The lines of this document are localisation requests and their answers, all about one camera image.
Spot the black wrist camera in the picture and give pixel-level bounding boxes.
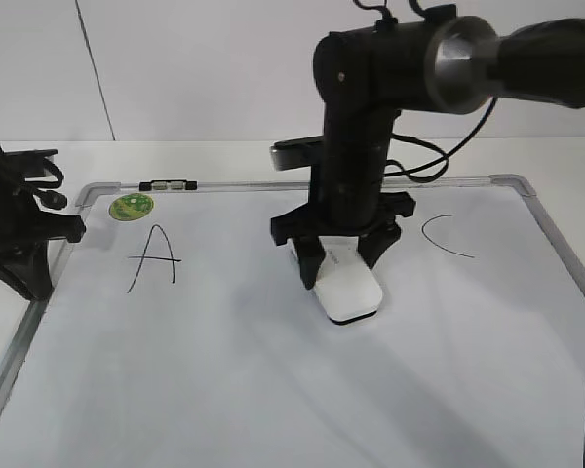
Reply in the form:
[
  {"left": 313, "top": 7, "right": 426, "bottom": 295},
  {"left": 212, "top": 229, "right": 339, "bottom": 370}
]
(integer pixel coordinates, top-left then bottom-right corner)
[
  {"left": 5, "top": 149, "right": 58, "bottom": 178},
  {"left": 270, "top": 136, "right": 323, "bottom": 172}
]

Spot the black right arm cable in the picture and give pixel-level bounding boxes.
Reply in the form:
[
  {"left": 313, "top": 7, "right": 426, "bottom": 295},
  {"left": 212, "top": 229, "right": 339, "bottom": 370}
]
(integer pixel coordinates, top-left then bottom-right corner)
[{"left": 382, "top": 95, "right": 499, "bottom": 184}]

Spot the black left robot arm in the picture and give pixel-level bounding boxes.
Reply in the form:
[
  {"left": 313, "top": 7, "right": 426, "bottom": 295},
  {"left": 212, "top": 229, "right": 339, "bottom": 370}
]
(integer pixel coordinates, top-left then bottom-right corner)
[{"left": 0, "top": 145, "right": 86, "bottom": 300}]

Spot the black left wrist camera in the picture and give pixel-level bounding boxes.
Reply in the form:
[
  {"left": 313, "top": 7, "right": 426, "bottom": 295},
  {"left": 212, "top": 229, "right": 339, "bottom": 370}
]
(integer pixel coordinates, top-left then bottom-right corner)
[{"left": 5, "top": 149, "right": 58, "bottom": 178}]

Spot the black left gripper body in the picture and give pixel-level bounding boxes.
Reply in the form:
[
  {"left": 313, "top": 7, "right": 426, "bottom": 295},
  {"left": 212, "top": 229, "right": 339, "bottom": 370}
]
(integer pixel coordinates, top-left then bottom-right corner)
[{"left": 0, "top": 165, "right": 86, "bottom": 252}]

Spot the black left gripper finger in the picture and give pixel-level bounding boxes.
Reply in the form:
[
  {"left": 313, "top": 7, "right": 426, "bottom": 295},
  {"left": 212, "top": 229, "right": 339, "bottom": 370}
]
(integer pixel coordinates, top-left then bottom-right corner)
[{"left": 0, "top": 241, "right": 53, "bottom": 300}]

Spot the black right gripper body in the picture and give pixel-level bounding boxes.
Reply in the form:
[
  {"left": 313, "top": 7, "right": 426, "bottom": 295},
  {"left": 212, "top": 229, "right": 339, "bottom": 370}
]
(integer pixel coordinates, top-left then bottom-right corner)
[{"left": 270, "top": 181, "right": 415, "bottom": 246}]

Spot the white board with metal frame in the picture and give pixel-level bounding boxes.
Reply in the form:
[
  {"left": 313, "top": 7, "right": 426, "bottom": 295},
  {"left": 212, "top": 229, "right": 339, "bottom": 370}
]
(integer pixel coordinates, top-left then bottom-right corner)
[{"left": 0, "top": 175, "right": 585, "bottom": 467}]

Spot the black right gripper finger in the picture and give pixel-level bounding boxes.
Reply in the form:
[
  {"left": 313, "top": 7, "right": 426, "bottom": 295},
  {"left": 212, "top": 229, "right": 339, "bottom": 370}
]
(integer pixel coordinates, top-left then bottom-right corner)
[
  {"left": 292, "top": 237, "right": 325, "bottom": 290},
  {"left": 357, "top": 226, "right": 401, "bottom": 269}
]

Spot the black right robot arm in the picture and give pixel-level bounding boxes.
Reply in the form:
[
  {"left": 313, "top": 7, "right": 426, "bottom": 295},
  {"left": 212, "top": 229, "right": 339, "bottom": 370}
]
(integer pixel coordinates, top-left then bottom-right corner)
[{"left": 270, "top": 4, "right": 585, "bottom": 288}]

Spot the black left camera cable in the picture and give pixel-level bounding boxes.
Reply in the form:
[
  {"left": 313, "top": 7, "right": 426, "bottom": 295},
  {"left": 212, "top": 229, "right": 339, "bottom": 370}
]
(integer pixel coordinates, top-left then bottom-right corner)
[{"left": 9, "top": 158, "right": 68, "bottom": 212}]

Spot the round green magnet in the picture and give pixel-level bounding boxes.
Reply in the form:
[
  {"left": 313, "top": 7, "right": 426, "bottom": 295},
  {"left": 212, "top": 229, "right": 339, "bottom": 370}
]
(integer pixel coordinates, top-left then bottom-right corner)
[{"left": 108, "top": 193, "right": 154, "bottom": 221}]

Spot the white eraser with black felt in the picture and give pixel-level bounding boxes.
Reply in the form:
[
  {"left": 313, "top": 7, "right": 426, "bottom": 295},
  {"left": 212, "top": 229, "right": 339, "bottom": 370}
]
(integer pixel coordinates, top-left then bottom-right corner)
[{"left": 310, "top": 237, "right": 384, "bottom": 326}]

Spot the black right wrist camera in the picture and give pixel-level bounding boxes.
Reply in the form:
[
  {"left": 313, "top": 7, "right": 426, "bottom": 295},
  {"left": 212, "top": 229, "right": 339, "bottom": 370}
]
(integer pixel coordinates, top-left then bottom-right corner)
[{"left": 270, "top": 136, "right": 323, "bottom": 172}]

